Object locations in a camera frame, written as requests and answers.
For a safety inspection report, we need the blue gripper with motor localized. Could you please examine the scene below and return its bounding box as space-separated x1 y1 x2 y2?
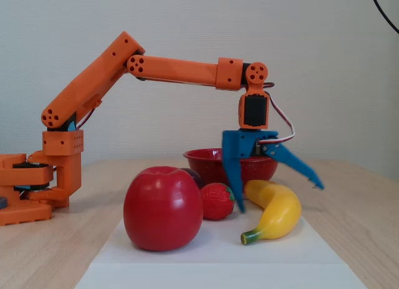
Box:
221 130 325 214

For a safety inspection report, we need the yellow toy banana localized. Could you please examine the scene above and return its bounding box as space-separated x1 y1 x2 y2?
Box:
240 179 302 246

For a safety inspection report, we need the orange robot base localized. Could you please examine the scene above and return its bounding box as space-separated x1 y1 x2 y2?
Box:
0 153 54 227

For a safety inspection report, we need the red speckled bowl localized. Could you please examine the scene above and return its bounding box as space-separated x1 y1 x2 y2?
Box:
183 148 280 189

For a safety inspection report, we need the red toy strawberry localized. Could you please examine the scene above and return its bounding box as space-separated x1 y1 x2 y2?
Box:
200 182 236 221

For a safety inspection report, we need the dark purple plum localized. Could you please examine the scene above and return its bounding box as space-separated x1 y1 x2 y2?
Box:
179 168 204 191

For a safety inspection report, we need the white paper sheet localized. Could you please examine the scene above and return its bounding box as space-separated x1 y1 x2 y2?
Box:
74 262 369 289
90 201 344 265

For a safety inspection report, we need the red apple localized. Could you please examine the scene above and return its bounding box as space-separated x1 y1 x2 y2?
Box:
123 166 204 252

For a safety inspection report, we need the white red wrist servo cable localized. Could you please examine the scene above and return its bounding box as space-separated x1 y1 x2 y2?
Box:
257 82 296 145

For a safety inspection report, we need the red black shoulder servo cable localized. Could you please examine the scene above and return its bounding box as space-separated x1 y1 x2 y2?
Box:
75 107 98 130

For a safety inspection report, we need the black hanging cable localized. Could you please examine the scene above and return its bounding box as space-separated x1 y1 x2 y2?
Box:
369 0 399 34

